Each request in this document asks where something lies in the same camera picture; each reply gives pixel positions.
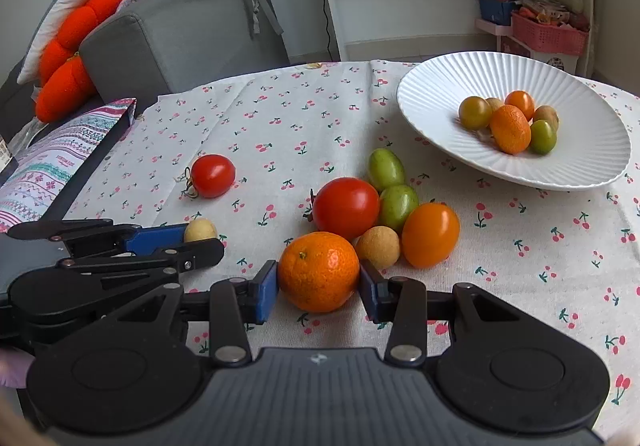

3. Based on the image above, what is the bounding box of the pink plastic basket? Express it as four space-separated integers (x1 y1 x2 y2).
511 10 590 57

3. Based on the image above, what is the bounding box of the olive brown tomato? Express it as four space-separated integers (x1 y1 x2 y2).
458 95 493 130

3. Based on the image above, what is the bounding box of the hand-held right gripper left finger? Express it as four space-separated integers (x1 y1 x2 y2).
65 260 279 366

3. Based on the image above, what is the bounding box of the small red tomato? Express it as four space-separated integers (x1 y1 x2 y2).
181 154 237 199

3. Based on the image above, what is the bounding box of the orange plush cushion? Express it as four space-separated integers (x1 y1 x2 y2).
34 0 126 123

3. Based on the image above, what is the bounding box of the white bookshelf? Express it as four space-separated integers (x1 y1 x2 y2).
309 0 598 77

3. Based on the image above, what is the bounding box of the patterned striped box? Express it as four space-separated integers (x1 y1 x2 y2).
0 97 138 307

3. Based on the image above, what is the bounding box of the pile of colourful packets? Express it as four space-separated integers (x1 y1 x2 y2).
520 0 571 24

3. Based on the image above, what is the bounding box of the blue storage bin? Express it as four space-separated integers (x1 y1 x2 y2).
477 0 518 26

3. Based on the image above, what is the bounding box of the orange tomato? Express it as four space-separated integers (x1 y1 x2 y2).
401 202 461 269
504 90 536 122

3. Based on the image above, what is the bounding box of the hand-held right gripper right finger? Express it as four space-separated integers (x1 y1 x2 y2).
361 259 576 367

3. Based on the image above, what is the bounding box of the grey sofa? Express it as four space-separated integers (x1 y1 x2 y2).
0 0 291 137

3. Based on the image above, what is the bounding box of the small mandarin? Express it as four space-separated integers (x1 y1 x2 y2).
489 104 532 156

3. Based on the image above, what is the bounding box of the white printed box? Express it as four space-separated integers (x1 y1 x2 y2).
497 33 581 74

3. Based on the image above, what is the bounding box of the oval light green tomato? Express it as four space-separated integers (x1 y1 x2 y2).
368 148 407 192

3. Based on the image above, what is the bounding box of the cherry print tablecloth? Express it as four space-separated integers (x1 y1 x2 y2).
47 60 640 444

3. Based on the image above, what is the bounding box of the large red tomato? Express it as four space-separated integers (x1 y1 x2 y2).
304 177 381 242

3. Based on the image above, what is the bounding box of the round green tomato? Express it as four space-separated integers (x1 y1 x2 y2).
379 184 420 233

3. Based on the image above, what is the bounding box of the large mandarin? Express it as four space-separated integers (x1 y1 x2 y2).
277 231 361 313

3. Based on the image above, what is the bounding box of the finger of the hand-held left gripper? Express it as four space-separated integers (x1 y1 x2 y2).
7 218 190 258
59 238 226 283

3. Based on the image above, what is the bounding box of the white ribbed plate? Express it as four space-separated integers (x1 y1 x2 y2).
396 51 632 192

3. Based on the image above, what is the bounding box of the dark green tomato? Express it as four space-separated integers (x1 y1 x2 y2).
529 119 558 155

